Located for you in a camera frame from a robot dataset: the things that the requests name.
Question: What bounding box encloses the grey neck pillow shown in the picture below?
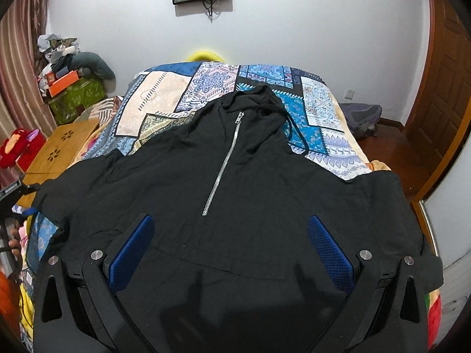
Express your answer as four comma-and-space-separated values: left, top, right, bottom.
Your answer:
70, 51, 116, 80

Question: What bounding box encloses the red plush toy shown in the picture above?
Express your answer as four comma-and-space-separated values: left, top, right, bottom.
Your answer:
1, 128, 46, 171

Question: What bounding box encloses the yellow pillow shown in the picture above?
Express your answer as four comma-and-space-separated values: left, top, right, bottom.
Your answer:
186, 50, 224, 62

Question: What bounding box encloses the green patterned box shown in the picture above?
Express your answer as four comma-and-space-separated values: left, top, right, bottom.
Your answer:
47, 76, 106, 125

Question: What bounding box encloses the orange box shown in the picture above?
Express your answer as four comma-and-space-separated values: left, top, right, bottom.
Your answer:
49, 70, 79, 97

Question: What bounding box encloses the black zip hoodie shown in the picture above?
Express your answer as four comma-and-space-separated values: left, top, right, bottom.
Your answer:
34, 86, 443, 352

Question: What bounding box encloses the striped red curtain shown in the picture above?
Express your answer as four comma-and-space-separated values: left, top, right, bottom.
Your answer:
0, 0, 62, 144

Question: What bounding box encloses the wall power outlet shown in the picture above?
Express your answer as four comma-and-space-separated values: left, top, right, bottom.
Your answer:
344, 89, 354, 100

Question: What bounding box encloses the clutter pile on box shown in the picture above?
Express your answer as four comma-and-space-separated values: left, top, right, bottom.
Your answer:
37, 34, 78, 80

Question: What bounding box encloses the blue patchwork bedspread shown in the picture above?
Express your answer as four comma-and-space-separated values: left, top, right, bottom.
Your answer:
25, 61, 392, 277

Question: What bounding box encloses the grey backpack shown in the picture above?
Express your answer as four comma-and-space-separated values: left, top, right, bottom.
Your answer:
339, 103, 382, 139

